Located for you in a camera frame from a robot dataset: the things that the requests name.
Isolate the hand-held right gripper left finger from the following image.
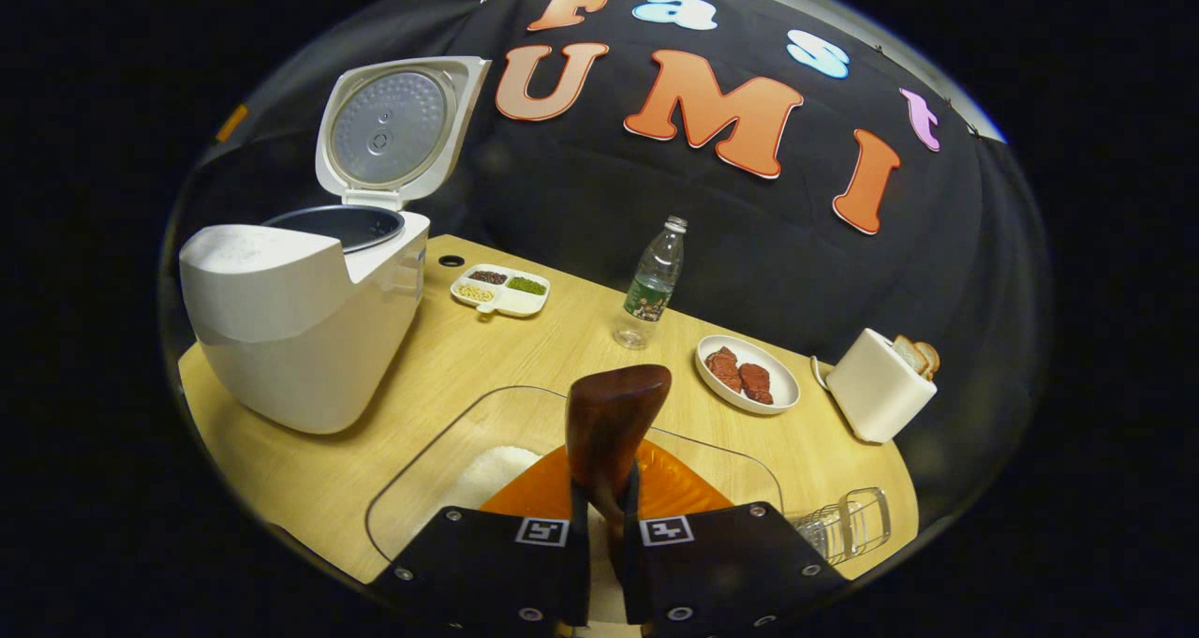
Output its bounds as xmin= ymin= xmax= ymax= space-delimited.
xmin=370 ymin=443 xmax=593 ymax=628

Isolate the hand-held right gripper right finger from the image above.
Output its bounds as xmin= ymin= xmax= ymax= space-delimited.
xmin=618 ymin=437 xmax=850 ymax=628

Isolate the brown wooden spoon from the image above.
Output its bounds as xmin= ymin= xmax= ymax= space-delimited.
xmin=564 ymin=364 xmax=674 ymax=585

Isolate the white rice cooker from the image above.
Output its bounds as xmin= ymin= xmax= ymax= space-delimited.
xmin=177 ymin=55 xmax=493 ymax=436

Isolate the red meat slice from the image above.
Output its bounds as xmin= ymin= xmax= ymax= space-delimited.
xmin=738 ymin=363 xmax=776 ymax=407
xmin=703 ymin=346 xmax=745 ymax=394

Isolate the round white plate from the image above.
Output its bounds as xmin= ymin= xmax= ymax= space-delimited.
xmin=693 ymin=334 xmax=803 ymax=417

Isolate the white toaster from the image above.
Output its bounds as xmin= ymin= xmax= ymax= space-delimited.
xmin=810 ymin=328 xmax=941 ymax=445

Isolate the white divided bean dish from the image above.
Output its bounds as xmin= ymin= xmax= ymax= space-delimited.
xmin=450 ymin=266 xmax=553 ymax=319

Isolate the clear plastic water bottle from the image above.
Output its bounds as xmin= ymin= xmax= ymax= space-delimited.
xmin=613 ymin=215 xmax=690 ymax=351

